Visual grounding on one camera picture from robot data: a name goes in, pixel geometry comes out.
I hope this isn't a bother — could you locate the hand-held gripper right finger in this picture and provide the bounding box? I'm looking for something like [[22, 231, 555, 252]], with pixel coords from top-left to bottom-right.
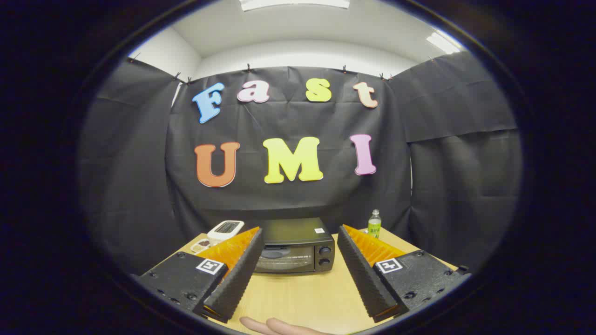
[[337, 225, 471, 324]]

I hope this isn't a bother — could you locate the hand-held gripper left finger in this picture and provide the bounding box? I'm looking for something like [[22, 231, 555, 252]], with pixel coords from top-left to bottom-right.
[[137, 227, 266, 324]]

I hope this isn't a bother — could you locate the black toaster oven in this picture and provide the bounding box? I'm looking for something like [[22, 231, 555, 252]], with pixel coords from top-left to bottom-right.
[[254, 218, 336, 274]]

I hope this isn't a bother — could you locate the white slot toaster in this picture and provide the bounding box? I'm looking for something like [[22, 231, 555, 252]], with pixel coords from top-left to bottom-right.
[[207, 220, 245, 245]]

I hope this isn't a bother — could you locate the green label plastic bottle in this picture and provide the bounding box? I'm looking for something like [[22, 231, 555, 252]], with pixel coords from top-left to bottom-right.
[[367, 209, 382, 239]]

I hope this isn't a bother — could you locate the ceiling light panel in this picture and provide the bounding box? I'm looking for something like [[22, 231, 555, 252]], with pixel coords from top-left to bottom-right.
[[240, 0, 350, 11], [426, 32, 461, 54]]

